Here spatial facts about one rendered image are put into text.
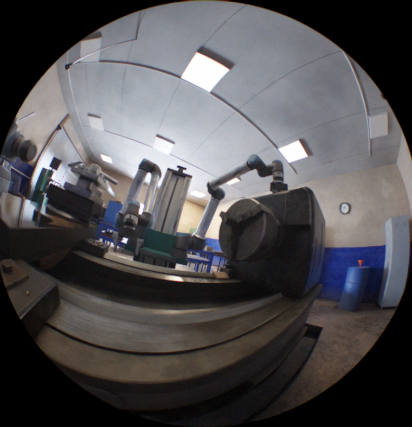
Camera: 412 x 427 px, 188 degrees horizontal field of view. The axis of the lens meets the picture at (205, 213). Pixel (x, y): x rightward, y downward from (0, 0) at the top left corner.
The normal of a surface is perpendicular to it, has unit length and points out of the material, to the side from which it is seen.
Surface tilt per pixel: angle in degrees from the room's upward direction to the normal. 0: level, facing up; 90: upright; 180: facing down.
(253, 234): 90
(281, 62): 180
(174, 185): 90
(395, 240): 90
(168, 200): 90
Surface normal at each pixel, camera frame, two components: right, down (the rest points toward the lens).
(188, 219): 0.50, -0.09
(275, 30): -0.22, 0.95
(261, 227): -0.84, -0.30
